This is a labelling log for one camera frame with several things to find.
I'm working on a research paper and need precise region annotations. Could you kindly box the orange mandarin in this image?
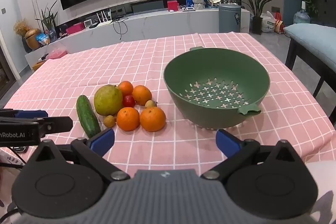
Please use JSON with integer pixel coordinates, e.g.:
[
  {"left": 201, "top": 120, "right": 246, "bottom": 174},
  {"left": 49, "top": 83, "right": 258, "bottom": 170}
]
[
  {"left": 140, "top": 106, "right": 167, "bottom": 133},
  {"left": 117, "top": 81, "right": 134, "bottom": 97},
  {"left": 132, "top": 85, "right": 153, "bottom": 106},
  {"left": 116, "top": 107, "right": 140, "bottom": 132}
]

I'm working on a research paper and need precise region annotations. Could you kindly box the red patterned bag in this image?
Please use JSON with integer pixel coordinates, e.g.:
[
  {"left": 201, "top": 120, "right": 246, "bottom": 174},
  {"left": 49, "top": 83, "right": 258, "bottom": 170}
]
[{"left": 274, "top": 12, "right": 286, "bottom": 34}]

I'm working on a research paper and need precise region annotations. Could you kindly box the black wooden chair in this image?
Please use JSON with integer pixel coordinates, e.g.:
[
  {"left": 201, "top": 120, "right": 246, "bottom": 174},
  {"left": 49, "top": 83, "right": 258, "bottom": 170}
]
[{"left": 285, "top": 37, "right": 336, "bottom": 99}]

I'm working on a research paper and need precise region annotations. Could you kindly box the green plastic colander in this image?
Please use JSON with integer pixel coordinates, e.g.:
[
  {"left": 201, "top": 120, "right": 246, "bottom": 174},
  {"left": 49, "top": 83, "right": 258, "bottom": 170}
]
[{"left": 163, "top": 46, "right": 271, "bottom": 131}]

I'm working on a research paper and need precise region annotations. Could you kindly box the white wireless router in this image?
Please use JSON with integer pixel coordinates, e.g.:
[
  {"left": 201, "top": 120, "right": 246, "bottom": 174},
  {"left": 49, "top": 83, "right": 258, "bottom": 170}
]
[{"left": 89, "top": 11, "right": 114, "bottom": 28}]

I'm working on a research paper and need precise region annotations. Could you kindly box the red cherry tomato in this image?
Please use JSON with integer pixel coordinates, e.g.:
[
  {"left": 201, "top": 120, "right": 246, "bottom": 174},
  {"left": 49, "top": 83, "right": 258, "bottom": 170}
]
[{"left": 122, "top": 94, "right": 136, "bottom": 108}]

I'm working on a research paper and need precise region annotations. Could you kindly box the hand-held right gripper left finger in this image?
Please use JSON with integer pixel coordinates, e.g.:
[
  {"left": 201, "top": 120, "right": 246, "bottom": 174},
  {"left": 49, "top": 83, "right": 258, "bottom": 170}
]
[{"left": 25, "top": 128, "right": 131, "bottom": 182}]

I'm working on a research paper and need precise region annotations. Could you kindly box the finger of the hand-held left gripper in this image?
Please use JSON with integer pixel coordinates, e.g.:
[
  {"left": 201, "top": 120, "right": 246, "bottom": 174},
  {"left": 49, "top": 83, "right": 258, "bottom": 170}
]
[
  {"left": 0, "top": 108, "right": 49, "bottom": 120},
  {"left": 26, "top": 116, "right": 73, "bottom": 139}
]

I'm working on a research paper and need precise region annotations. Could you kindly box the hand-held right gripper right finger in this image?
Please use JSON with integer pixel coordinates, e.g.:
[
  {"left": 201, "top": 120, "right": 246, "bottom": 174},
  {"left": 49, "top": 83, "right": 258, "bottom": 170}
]
[{"left": 200, "top": 129, "right": 308, "bottom": 182}]

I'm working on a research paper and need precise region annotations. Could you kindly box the dark cabinet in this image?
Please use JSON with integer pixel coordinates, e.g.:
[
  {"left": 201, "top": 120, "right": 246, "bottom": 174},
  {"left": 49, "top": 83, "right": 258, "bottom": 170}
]
[{"left": 310, "top": 0, "right": 336, "bottom": 28}]

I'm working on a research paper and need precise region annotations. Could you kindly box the white plastic bag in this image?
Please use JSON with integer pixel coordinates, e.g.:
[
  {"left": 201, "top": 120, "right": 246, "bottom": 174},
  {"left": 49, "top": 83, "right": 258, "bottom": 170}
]
[{"left": 261, "top": 11, "right": 278, "bottom": 34}]

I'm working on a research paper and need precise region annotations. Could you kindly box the blue snack bag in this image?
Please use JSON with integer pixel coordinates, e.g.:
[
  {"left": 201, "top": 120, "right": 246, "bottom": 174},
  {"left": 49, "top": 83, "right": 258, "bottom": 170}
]
[{"left": 36, "top": 33, "right": 50, "bottom": 46}]

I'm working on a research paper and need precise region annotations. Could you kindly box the light blue seat cushion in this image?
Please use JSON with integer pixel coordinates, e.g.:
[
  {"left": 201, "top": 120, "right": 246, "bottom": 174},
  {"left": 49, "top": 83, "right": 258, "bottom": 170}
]
[{"left": 283, "top": 23, "right": 336, "bottom": 73}]

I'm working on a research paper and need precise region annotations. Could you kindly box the black cable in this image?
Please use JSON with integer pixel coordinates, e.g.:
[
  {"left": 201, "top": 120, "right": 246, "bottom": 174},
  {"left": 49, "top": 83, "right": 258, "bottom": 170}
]
[{"left": 112, "top": 16, "right": 130, "bottom": 41}]

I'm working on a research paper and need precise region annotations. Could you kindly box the blue water jug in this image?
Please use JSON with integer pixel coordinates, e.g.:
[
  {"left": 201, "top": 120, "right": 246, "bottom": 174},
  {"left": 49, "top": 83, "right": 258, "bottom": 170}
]
[{"left": 293, "top": 1, "right": 311, "bottom": 25}]

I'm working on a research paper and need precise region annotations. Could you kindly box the potted snake plant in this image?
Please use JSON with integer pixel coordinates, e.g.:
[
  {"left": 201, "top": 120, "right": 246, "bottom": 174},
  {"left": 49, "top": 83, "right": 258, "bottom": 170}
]
[{"left": 234, "top": 0, "right": 280, "bottom": 36}]

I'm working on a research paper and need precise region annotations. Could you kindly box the green cucumber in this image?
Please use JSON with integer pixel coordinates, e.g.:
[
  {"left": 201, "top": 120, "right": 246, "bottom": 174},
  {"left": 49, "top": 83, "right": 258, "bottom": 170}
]
[{"left": 76, "top": 95, "right": 102, "bottom": 139}]

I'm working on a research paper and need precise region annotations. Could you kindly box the large green guava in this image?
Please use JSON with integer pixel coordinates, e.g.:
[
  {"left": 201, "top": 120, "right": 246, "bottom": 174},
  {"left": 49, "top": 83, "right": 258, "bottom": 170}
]
[{"left": 94, "top": 84, "right": 124, "bottom": 117}]

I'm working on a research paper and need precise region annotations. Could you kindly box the grey pedal trash can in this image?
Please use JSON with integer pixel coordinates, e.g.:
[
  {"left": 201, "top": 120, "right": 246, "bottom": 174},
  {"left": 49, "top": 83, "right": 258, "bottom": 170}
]
[{"left": 218, "top": 3, "right": 242, "bottom": 34}]

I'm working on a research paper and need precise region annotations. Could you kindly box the brown vase with dried flowers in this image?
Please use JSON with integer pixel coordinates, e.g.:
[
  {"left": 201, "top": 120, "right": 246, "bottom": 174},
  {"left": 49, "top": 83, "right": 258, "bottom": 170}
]
[{"left": 14, "top": 19, "right": 43, "bottom": 52}]

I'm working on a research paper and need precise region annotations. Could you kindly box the white marble media console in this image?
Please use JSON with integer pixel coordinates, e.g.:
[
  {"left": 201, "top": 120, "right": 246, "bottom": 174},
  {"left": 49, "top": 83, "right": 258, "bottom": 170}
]
[{"left": 25, "top": 0, "right": 252, "bottom": 72}]

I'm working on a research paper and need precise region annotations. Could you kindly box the pink checkered tablecloth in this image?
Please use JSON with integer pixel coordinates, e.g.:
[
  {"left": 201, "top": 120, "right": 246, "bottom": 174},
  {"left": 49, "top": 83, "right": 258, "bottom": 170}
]
[{"left": 0, "top": 31, "right": 336, "bottom": 178}]

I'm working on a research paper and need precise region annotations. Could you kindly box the pink box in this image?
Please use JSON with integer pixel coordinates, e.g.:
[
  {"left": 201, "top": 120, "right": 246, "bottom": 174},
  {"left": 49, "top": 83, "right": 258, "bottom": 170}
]
[{"left": 66, "top": 23, "right": 86, "bottom": 36}]

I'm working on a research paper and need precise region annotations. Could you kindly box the small potted green plant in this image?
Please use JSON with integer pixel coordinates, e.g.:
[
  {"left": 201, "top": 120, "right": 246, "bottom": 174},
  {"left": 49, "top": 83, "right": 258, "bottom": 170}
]
[{"left": 35, "top": 0, "right": 58, "bottom": 42}]

